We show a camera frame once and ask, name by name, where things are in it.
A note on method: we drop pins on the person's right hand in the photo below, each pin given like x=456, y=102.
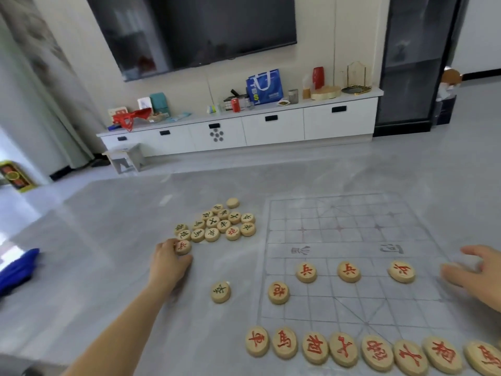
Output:
x=485, y=278

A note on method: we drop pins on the person's left hand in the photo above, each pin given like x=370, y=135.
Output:
x=166, y=268

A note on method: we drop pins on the person's left thumb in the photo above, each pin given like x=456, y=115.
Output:
x=185, y=261

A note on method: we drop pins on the person's right thumb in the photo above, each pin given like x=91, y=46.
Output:
x=454, y=274

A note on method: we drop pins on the red-marked wooden chess piece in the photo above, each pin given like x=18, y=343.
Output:
x=184, y=247
x=348, y=272
x=401, y=271
x=278, y=293
x=306, y=272

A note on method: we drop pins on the person's left forearm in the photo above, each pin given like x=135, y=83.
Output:
x=117, y=332

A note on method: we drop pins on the black-marked wooden chess piece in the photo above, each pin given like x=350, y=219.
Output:
x=220, y=292

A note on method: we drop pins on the pile of wooden chess pieces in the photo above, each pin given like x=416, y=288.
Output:
x=219, y=225

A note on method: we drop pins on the clear plastic chess board mat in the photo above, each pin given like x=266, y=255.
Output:
x=352, y=238

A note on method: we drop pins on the row of red chess pieces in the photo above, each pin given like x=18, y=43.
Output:
x=372, y=350

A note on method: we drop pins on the small grey stool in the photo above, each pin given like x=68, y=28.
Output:
x=125, y=158

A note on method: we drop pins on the white television cabinet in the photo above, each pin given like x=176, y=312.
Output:
x=250, y=127

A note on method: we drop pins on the small green and white box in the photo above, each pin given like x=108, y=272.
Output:
x=211, y=109

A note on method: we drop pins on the red plastic toy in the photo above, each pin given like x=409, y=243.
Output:
x=131, y=116

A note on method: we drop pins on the teal box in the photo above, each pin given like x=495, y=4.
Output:
x=159, y=103

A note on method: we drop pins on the white card box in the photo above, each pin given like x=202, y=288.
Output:
x=144, y=103

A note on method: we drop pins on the red drink can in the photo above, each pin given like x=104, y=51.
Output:
x=235, y=105

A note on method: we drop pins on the dark storage bin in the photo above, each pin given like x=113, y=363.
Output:
x=444, y=110

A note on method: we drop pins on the blue cloth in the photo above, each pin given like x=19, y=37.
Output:
x=17, y=270

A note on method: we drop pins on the blue shopping bag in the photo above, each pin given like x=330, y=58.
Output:
x=265, y=88

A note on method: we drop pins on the yellow box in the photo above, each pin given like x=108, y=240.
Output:
x=13, y=176

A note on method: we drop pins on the brown plush toy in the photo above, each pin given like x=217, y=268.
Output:
x=450, y=79

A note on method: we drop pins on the grey metal cup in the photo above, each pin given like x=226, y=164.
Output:
x=293, y=96

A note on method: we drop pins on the small amber bottle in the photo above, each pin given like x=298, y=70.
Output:
x=306, y=91

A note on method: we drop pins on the black glass cabinet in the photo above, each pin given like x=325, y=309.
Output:
x=417, y=62

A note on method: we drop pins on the gold ornament stand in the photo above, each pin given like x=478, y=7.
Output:
x=356, y=80

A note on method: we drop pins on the round wooden box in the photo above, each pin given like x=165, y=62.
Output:
x=325, y=92

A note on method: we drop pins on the red canister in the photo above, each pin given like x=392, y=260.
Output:
x=318, y=77

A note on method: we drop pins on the patterned curtain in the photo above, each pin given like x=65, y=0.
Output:
x=43, y=82

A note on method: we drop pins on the black wall television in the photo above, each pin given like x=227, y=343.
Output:
x=195, y=31

